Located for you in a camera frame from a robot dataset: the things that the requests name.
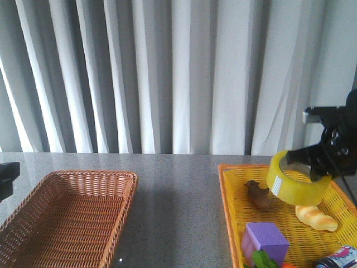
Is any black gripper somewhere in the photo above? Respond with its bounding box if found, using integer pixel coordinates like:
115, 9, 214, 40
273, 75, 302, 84
285, 89, 356, 181
0, 162, 20, 202

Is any yellow packing tape roll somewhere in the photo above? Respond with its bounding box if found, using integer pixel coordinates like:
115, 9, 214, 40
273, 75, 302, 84
266, 150, 332, 206

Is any toy croissant bread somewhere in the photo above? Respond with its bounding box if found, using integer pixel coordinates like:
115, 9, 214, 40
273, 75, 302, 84
295, 205, 338, 232

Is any brown toy animal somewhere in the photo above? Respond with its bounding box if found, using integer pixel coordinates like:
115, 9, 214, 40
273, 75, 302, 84
245, 180, 276, 212

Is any brown wicker basket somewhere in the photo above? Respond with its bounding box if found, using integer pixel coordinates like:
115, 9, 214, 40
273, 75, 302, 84
1, 170, 138, 267

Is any yellow woven basket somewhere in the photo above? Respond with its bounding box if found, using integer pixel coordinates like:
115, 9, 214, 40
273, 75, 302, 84
218, 164, 356, 267

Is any purple foam cube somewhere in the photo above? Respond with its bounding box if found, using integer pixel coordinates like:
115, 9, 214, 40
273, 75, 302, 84
240, 222, 290, 267

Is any blue patterned bottle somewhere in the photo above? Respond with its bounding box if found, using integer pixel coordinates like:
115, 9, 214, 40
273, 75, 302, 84
313, 246, 356, 268

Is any orange toy fruit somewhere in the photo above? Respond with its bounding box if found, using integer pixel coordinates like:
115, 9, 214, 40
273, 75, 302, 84
281, 263, 297, 268

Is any green toy vegetable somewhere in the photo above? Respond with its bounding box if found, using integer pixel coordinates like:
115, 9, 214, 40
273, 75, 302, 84
252, 250, 279, 268

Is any grey pleated curtain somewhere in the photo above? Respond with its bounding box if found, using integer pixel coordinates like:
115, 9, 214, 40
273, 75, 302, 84
1, 1, 356, 156

